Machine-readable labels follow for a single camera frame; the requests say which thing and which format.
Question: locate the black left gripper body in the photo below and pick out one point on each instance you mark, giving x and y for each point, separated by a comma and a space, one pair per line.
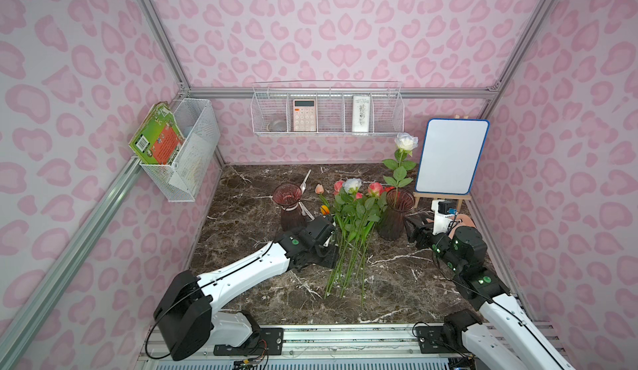
325, 240

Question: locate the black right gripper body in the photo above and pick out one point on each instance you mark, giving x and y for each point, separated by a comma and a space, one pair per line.
416, 230

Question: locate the pink artificial rose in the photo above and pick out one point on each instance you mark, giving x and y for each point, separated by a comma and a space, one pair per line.
373, 204
338, 187

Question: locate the white artificial rose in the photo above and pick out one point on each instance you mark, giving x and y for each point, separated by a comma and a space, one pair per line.
400, 164
348, 220

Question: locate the pink artificial tulip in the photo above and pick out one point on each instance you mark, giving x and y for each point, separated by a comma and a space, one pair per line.
320, 191

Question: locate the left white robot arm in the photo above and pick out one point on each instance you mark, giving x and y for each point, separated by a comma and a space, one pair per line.
190, 315

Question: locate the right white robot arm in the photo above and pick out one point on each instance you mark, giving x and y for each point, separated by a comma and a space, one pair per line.
488, 295

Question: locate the right red glass vase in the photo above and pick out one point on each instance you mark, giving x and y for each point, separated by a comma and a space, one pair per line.
396, 215

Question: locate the red glass vase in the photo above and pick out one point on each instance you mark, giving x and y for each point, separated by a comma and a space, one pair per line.
287, 197
396, 215

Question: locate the pink plastic tray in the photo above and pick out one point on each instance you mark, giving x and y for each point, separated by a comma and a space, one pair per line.
459, 221

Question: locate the left red glass vase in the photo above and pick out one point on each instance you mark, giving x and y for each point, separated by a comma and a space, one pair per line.
287, 197

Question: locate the blue framed whiteboard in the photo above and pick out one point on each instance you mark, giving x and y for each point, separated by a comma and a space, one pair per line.
451, 156

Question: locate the pink calculator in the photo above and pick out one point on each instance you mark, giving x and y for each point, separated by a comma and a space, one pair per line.
304, 115

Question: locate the white remote control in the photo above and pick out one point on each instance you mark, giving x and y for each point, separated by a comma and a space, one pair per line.
361, 113

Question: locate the white mesh side basket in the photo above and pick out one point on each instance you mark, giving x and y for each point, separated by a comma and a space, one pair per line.
182, 180

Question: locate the green red book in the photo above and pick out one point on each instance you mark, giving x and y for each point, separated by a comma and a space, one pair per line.
158, 140

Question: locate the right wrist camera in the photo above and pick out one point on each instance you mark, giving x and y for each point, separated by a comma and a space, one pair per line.
445, 214

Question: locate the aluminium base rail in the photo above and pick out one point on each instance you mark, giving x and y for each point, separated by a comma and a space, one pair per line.
354, 346

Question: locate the white wire wall basket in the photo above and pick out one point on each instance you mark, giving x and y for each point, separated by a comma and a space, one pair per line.
271, 107

